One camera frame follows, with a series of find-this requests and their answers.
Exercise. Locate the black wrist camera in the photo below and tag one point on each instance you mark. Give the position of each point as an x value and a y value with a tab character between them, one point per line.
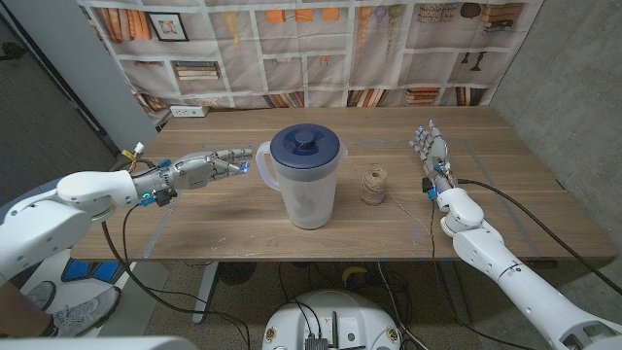
428	187
162	197

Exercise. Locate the white board with blue patches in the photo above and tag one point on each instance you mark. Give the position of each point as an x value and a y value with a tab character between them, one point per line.
80	269

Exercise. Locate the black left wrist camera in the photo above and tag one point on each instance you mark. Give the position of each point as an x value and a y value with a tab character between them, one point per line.
162	197

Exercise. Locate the white table leg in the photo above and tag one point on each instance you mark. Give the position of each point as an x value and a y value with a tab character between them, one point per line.
206	291

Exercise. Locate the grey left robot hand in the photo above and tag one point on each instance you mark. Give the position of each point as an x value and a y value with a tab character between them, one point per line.
204	167

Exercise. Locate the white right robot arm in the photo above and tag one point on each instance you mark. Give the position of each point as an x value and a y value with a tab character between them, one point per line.
515	282

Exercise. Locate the black round fan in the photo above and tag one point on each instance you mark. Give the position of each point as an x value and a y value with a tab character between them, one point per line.
236	272

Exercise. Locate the translucent plastic pitcher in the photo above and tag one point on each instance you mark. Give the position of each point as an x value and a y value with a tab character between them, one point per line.
306	204

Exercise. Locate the person's bare leg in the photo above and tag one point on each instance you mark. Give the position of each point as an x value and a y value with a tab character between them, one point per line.
19	311

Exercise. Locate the dark blue pitcher lid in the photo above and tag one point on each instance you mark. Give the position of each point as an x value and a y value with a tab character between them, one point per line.
305	146

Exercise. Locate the yellow curved object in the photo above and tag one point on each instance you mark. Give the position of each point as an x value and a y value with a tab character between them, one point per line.
354	272

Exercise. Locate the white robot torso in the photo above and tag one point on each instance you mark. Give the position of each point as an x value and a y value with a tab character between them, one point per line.
335	311

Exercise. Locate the white power strip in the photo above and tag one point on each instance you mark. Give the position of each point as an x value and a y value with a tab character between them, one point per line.
189	111

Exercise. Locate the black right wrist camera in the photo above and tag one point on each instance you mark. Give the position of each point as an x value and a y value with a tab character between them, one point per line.
428	187

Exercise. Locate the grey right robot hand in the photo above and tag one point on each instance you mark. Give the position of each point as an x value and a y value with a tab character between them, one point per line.
437	155

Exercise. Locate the grey table leg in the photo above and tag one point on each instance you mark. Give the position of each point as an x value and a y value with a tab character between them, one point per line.
456	291

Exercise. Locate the brown twine spool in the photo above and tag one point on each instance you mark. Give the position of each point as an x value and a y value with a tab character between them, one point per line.
374	187

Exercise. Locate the printed bookshelf backdrop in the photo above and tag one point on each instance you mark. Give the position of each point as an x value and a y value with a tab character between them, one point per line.
291	58

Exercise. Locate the grey sneaker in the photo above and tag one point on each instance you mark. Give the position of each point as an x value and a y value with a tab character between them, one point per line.
82	313
41	294

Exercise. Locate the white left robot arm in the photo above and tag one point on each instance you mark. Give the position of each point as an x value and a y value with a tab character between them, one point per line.
48	223

